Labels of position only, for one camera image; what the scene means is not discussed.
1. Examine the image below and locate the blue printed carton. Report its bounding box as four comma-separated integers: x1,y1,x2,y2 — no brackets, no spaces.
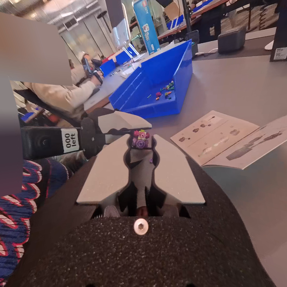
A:
133,0,161,55

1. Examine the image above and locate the person's dark clothing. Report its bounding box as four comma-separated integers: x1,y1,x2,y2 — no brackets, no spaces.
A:
0,159,70,281

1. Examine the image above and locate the white cable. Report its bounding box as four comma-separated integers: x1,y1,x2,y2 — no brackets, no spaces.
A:
195,48,219,56

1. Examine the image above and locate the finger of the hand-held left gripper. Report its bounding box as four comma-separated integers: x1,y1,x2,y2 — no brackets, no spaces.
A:
97,110,153,133

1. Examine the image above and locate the white instruction booklet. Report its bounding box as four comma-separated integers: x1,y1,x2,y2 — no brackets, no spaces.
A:
171,110,287,170

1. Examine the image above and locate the dark charger block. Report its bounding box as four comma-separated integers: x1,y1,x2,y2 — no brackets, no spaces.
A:
185,30,200,58

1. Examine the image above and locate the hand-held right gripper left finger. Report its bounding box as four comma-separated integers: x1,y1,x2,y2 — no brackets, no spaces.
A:
76,134,135,211

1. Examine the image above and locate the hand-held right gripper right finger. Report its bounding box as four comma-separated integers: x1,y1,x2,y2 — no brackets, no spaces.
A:
149,134,206,211

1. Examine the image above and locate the small blue plastic bin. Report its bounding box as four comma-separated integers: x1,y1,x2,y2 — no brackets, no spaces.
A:
100,44,140,77

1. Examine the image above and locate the black glossy cardboard box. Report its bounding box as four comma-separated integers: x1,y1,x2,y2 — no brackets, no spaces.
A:
270,0,287,62

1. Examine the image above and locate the grey desk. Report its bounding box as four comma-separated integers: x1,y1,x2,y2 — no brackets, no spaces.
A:
83,27,287,287

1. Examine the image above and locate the pile of small toy bricks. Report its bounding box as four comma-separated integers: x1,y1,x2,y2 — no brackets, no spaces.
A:
147,81,176,101

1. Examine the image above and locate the wooden table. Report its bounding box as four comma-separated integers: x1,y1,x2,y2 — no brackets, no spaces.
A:
157,0,233,40

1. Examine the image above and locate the purple yellow flower assembly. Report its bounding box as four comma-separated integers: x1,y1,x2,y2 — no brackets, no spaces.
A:
132,129,152,150

